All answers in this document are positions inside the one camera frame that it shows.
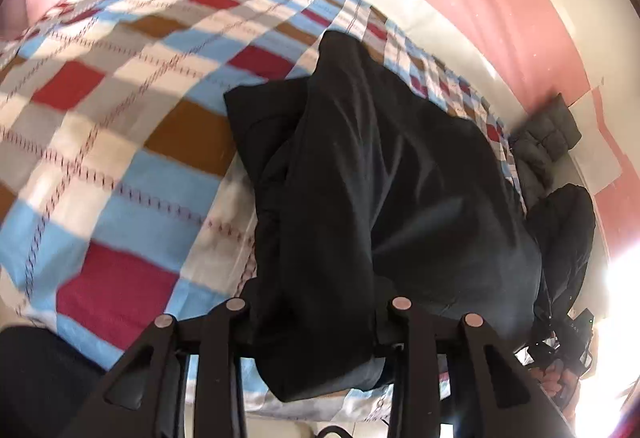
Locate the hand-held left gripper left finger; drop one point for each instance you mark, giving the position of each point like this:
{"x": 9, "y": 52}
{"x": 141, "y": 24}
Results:
{"x": 220, "y": 343}

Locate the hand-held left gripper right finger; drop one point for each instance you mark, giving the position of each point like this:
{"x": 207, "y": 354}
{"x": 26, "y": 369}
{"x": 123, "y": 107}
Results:
{"x": 417, "y": 348}

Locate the grey quilted garment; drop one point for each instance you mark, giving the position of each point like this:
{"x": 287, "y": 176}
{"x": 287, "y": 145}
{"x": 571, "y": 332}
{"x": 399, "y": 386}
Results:
{"x": 550, "y": 132}

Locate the person's left leg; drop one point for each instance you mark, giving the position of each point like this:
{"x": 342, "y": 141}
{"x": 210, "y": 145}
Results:
{"x": 40, "y": 378}

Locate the person's right hand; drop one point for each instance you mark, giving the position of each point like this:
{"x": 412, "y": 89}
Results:
{"x": 555, "y": 380}

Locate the plaid blanket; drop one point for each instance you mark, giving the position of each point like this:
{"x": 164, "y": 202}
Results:
{"x": 125, "y": 117}

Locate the black jacket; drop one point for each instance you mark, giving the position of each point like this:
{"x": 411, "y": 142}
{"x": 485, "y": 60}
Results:
{"x": 375, "y": 193}

